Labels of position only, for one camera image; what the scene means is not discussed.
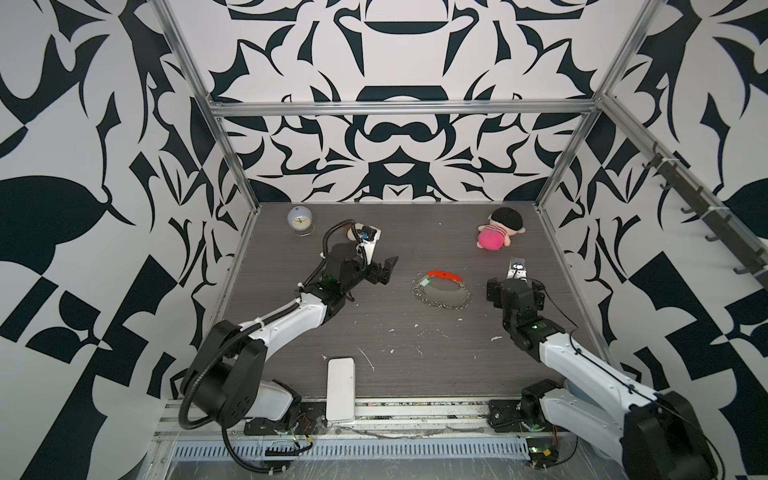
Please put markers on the black wall hook rack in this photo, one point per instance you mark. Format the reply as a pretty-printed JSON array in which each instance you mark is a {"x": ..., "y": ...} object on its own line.
[{"x": 701, "y": 204}]

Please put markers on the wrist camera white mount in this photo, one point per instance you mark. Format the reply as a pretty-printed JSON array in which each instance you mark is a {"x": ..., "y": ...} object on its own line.
[
  {"x": 367, "y": 238},
  {"x": 517, "y": 269}
]

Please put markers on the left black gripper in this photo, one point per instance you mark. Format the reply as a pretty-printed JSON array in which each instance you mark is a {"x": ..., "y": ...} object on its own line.
[{"x": 373, "y": 276}]

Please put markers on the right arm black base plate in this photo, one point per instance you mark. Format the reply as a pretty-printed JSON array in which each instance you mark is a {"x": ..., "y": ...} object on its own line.
[{"x": 524, "y": 414}]

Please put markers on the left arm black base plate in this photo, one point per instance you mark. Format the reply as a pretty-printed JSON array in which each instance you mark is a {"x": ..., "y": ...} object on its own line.
[{"x": 301, "y": 419}]

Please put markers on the pink plush doll black hat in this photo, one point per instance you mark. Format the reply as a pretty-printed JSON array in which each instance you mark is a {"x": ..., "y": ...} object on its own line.
[{"x": 501, "y": 225}]

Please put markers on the white rectangular box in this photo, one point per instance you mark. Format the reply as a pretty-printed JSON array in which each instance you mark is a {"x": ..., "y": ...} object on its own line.
[{"x": 340, "y": 393}]

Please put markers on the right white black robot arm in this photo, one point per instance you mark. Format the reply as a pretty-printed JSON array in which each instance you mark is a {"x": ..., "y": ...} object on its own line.
[{"x": 652, "y": 435}]

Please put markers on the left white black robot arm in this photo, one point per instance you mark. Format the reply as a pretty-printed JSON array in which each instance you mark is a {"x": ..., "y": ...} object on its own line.
[{"x": 224, "y": 383}]

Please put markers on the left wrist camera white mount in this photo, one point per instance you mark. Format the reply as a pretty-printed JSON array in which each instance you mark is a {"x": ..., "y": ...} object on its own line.
[{"x": 367, "y": 238}]

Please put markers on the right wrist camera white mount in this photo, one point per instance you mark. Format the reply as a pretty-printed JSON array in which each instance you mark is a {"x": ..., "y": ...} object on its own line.
[{"x": 517, "y": 269}]

